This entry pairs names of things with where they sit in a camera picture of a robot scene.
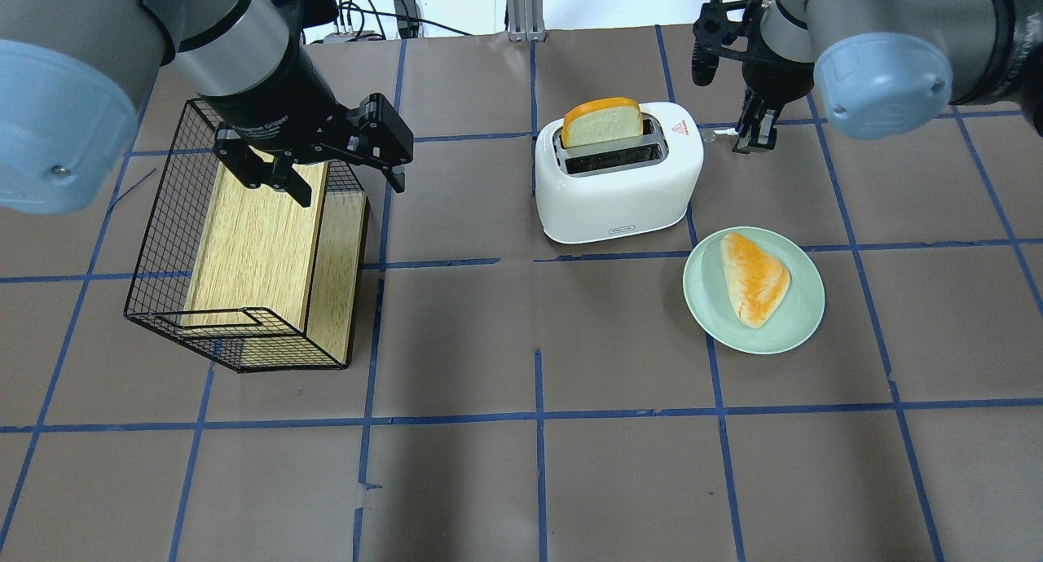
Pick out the light green plate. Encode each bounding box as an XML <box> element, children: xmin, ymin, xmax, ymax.
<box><xmin>682</xmin><ymin>226</ymin><xmax>825</xmax><ymax>355</ymax></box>

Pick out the bread slice in toaster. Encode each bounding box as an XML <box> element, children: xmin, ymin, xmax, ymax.
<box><xmin>560</xmin><ymin>97</ymin><xmax>644</xmax><ymax>147</ymax></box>

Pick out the wooden shelf in basket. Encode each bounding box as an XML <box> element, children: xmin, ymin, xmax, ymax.
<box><xmin>178</xmin><ymin>161</ymin><xmax>369</xmax><ymax>371</ymax></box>

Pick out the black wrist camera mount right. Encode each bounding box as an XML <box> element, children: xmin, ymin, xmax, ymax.
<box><xmin>690</xmin><ymin>0</ymin><xmax>815</xmax><ymax>99</ymax></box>

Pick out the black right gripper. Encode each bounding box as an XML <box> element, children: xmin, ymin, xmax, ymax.
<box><xmin>733</xmin><ymin>73</ymin><xmax>803</xmax><ymax>153</ymax></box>

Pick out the triangular bread on plate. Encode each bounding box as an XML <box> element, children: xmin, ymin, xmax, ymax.
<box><xmin>719</xmin><ymin>231</ymin><xmax>792</xmax><ymax>329</ymax></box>

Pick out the black power adapter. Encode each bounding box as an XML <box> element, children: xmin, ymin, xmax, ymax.
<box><xmin>394</xmin><ymin>0</ymin><xmax>422</xmax><ymax>39</ymax></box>

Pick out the white toaster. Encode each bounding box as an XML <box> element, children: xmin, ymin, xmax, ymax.
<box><xmin>534</xmin><ymin>102</ymin><xmax>704</xmax><ymax>245</ymax></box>

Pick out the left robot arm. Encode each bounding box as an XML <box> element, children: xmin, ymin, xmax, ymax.
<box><xmin>1</xmin><ymin>0</ymin><xmax>414</xmax><ymax>214</ymax></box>

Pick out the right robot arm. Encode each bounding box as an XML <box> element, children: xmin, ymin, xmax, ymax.
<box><xmin>733</xmin><ymin>0</ymin><xmax>1041</xmax><ymax>154</ymax></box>

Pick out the black wire basket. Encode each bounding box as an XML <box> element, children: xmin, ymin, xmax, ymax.
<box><xmin>124</xmin><ymin>99</ymin><xmax>369</xmax><ymax>373</ymax></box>

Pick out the aluminium frame post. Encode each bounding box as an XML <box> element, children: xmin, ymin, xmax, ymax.
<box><xmin>505</xmin><ymin>0</ymin><xmax>547</xmax><ymax>42</ymax></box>

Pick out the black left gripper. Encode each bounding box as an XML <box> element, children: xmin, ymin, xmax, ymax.
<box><xmin>213</xmin><ymin>94</ymin><xmax>414</xmax><ymax>209</ymax></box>

